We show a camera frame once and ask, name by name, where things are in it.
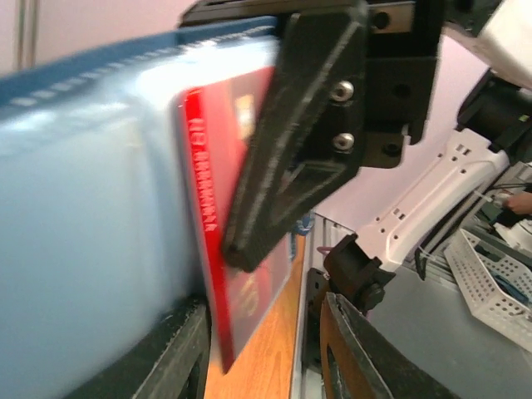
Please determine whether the white perforated plastic basket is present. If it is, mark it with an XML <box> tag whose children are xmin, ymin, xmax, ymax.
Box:
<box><xmin>444</xmin><ymin>229</ymin><xmax>531</xmax><ymax>352</ymax></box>

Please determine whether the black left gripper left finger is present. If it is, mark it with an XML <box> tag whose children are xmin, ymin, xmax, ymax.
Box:
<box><xmin>67</xmin><ymin>297</ymin><xmax>210</xmax><ymax>399</ymax></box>

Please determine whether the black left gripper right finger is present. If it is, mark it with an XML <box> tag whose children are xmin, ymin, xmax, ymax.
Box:
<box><xmin>320</xmin><ymin>292</ymin><xmax>457</xmax><ymax>398</ymax></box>

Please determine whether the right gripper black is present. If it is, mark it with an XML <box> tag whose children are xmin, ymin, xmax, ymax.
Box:
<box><xmin>181</xmin><ymin>1</ymin><xmax>443</xmax><ymax>273</ymax></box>

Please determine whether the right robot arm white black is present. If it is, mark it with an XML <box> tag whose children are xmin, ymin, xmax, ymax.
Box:
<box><xmin>181</xmin><ymin>1</ymin><xmax>531</xmax><ymax>311</ymax></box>

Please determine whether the aluminium rail front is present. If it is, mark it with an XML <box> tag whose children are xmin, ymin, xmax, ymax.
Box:
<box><xmin>289</xmin><ymin>214</ymin><xmax>352</xmax><ymax>399</ymax></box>

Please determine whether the blue leather card holder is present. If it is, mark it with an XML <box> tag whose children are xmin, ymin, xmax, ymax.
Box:
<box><xmin>1</xmin><ymin>17</ymin><xmax>295</xmax><ymax>398</ymax></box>

